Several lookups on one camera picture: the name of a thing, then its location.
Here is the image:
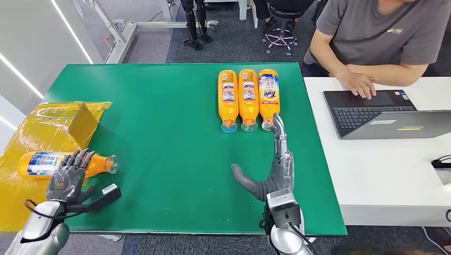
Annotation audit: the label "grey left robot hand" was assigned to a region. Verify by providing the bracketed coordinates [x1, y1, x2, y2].
[46, 148, 96, 205]

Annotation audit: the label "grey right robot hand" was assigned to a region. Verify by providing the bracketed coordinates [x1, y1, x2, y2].
[230, 113, 295, 202]

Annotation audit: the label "person's right hand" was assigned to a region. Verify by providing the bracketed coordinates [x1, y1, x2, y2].
[341, 71, 380, 100]

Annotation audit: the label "orange Tide detergent bottle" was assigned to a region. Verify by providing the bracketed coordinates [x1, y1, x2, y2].
[258, 69, 281, 132]

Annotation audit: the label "orange detergent bottle clear cap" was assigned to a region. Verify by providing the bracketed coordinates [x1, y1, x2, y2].
[238, 69, 260, 133]

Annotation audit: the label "orange detergent bottle blue cap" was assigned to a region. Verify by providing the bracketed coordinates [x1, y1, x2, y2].
[217, 70, 239, 134]

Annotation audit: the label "dark grey laptop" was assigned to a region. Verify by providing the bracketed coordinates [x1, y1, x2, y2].
[322, 89, 451, 141]

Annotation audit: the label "person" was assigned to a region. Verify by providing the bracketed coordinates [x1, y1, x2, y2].
[303, 0, 451, 100]

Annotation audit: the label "yellow film wrapped cardboard box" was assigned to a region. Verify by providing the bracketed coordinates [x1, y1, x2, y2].
[0, 101, 113, 233]

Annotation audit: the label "black stool with chrome base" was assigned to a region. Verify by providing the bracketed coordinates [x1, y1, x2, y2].
[262, 3, 310, 56]

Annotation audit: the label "white furniture leg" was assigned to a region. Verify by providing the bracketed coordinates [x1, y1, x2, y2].
[238, 0, 260, 29]

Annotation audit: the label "black humanoid robot legs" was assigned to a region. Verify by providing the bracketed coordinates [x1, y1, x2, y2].
[179, 0, 214, 50]

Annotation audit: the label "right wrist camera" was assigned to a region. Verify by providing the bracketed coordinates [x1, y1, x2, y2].
[265, 189, 303, 229]

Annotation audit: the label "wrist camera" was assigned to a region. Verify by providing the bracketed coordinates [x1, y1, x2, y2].
[265, 189, 303, 229]
[65, 183, 123, 216]

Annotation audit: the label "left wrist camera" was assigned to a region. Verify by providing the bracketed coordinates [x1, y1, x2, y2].
[65, 183, 123, 216]

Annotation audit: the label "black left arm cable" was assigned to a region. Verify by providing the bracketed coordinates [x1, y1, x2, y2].
[20, 199, 68, 244]

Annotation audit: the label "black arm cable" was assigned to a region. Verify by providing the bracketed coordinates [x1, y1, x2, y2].
[288, 223, 314, 255]
[20, 199, 68, 244]

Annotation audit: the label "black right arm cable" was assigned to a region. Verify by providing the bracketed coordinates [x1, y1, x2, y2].
[288, 223, 314, 255]

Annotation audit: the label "black cable on white desk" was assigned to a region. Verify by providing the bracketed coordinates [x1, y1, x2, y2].
[431, 155, 451, 169]

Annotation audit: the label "white desk frame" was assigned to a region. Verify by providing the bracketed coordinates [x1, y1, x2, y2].
[74, 0, 220, 64]

